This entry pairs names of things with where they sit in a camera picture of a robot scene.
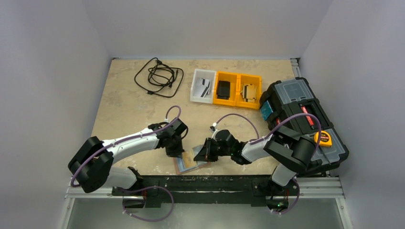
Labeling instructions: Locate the black plastic toolbox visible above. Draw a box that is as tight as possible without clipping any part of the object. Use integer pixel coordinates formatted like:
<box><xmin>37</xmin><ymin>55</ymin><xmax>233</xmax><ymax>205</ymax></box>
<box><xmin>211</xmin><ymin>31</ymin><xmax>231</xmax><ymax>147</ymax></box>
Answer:
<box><xmin>259</xmin><ymin>77</ymin><xmax>349</xmax><ymax>177</ymax></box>

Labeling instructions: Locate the yellow bin with tan cards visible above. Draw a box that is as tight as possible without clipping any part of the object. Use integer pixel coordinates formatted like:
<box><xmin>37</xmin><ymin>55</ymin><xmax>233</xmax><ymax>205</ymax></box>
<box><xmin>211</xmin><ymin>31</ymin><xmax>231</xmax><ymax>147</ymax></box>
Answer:
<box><xmin>236</xmin><ymin>74</ymin><xmax>262</xmax><ymax>110</ymax></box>

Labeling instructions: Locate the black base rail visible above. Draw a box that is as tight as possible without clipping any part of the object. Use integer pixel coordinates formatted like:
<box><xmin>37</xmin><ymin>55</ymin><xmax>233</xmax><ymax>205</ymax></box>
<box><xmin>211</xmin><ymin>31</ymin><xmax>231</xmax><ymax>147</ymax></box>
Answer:
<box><xmin>112</xmin><ymin>175</ymin><xmax>299</xmax><ymax>210</ymax></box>

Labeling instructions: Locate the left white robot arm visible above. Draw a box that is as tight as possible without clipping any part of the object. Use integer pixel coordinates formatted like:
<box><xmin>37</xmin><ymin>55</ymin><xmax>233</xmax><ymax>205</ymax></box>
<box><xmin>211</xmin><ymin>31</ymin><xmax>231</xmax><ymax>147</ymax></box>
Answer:
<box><xmin>68</xmin><ymin>119</ymin><xmax>188</xmax><ymax>195</ymax></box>

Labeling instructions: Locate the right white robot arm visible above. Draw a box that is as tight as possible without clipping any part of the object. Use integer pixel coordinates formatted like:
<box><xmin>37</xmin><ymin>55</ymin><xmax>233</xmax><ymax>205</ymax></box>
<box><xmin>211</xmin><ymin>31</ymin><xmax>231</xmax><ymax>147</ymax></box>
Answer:
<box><xmin>194</xmin><ymin>126</ymin><xmax>317</xmax><ymax>194</ymax></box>

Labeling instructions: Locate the blue packet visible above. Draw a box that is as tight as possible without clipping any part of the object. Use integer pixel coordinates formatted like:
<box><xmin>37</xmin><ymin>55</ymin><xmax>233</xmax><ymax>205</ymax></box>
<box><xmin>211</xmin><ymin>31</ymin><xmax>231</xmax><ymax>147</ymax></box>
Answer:
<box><xmin>260</xmin><ymin>101</ymin><xmax>274</xmax><ymax>121</ymax></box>

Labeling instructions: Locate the yellow tape measure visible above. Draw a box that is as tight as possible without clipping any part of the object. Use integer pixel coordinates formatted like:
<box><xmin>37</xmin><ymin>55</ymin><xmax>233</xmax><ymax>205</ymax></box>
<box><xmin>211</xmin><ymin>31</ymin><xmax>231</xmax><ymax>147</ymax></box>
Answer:
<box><xmin>313</xmin><ymin>130</ymin><xmax>332</xmax><ymax>147</ymax></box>

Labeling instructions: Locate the pink leather card holder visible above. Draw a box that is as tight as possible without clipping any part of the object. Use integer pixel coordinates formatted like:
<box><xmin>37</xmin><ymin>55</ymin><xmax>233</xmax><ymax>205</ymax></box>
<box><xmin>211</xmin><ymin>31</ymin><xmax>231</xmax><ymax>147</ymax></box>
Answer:
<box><xmin>173</xmin><ymin>145</ymin><xmax>211</xmax><ymax>175</ymax></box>

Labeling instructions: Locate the black coiled cable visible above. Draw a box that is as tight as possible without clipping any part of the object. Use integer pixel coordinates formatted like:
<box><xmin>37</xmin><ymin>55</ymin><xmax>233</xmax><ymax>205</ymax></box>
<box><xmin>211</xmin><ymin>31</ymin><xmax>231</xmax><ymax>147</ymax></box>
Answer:
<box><xmin>134</xmin><ymin>57</ymin><xmax>184</xmax><ymax>99</ymax></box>

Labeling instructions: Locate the tan cards stack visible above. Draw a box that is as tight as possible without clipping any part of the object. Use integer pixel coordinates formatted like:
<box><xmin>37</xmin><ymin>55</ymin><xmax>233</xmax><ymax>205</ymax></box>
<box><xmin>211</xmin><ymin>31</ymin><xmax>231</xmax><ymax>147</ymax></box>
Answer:
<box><xmin>241</xmin><ymin>84</ymin><xmax>256</xmax><ymax>103</ymax></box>

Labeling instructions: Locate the white plastic bin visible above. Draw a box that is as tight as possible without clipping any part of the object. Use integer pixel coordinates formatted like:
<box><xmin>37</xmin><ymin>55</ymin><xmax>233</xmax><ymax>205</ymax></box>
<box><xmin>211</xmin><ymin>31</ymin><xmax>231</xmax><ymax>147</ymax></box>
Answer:
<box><xmin>190</xmin><ymin>69</ymin><xmax>217</xmax><ymax>104</ymax></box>

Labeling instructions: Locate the black cards stack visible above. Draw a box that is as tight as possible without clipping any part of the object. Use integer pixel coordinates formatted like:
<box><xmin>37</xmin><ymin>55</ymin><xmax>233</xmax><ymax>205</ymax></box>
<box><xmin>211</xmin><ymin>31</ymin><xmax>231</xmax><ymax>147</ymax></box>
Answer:
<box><xmin>216</xmin><ymin>81</ymin><xmax>231</xmax><ymax>100</ymax></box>

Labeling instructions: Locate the yellow bin with black cards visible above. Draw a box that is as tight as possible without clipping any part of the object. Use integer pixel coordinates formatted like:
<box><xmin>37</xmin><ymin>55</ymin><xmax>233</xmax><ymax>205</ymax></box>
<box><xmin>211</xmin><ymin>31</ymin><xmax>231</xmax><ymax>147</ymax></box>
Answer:
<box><xmin>213</xmin><ymin>71</ymin><xmax>240</xmax><ymax>107</ymax></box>

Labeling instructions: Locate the white cards stack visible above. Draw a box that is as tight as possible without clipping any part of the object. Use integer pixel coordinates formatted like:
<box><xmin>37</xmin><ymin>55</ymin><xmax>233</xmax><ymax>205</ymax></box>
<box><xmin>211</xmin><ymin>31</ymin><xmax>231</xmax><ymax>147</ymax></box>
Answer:
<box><xmin>193</xmin><ymin>78</ymin><xmax>212</xmax><ymax>98</ymax></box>

